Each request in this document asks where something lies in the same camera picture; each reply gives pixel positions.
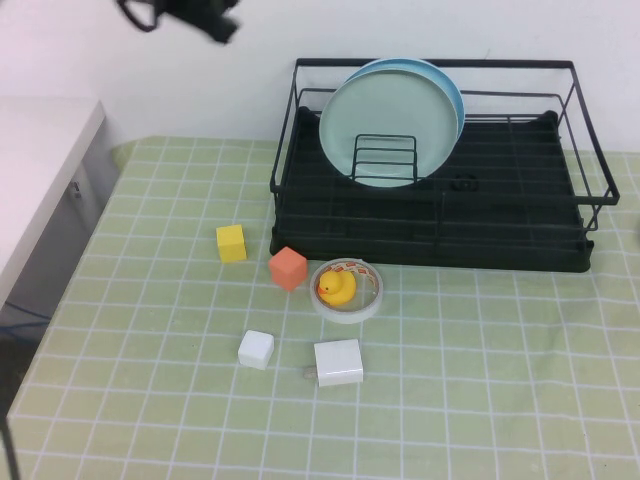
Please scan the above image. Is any yellow rubber duck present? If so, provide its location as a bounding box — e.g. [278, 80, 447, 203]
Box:
[316, 269, 358, 306]

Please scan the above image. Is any mint green plate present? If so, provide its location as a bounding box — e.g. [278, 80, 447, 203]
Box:
[318, 68, 462, 190]

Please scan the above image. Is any black cable loop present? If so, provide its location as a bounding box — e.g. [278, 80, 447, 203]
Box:
[115, 0, 164, 34]

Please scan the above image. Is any blue cable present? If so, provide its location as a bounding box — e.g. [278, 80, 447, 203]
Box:
[0, 299, 54, 337]

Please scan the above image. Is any white foam cube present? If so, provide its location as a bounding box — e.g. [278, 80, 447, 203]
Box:
[237, 329, 276, 371]

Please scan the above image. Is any white side table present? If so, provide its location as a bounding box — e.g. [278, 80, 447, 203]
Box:
[0, 96, 121, 314]

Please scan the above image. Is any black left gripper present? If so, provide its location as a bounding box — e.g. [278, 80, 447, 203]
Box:
[158, 0, 242, 46]

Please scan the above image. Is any black wire dish rack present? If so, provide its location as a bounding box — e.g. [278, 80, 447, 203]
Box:
[269, 57, 621, 236]

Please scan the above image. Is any orange foam cube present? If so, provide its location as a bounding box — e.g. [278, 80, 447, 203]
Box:
[267, 246, 309, 293]

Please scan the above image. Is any yellow foam cube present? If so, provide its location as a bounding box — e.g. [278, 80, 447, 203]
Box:
[215, 224, 248, 264]

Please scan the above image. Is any white tape roll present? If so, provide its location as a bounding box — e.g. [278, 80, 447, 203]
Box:
[309, 256, 386, 325]

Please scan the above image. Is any light blue plate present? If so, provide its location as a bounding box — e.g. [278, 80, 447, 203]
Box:
[341, 57, 467, 152]

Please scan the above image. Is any green checked tablecloth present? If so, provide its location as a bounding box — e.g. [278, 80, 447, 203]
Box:
[0, 134, 640, 480]

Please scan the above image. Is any white charger adapter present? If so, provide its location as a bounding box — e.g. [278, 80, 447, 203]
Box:
[303, 338, 365, 388]

